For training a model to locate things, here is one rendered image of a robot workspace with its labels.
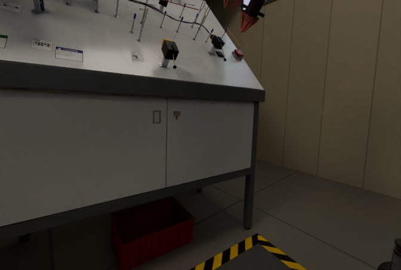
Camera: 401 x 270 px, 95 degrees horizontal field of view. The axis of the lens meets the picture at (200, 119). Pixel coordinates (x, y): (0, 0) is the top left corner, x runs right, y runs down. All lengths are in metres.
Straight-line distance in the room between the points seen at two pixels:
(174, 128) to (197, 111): 0.14
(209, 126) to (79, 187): 0.58
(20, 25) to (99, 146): 0.44
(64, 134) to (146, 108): 0.28
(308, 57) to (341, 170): 1.30
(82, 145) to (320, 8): 2.61
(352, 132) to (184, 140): 1.91
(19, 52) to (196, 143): 0.68
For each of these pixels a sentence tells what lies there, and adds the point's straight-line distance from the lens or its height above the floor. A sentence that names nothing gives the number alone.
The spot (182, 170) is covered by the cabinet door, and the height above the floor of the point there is 0.47.
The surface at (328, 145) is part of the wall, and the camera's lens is 2.48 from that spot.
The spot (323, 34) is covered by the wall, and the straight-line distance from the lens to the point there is 2.62.
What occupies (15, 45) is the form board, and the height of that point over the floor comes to 0.92.
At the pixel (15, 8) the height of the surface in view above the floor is 1.06.
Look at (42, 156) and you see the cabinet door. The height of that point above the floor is 0.60.
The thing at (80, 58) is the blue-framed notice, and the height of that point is 0.91.
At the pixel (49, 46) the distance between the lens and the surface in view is 0.77.
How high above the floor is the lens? 0.77
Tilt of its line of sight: 5 degrees down
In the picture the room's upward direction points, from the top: 2 degrees clockwise
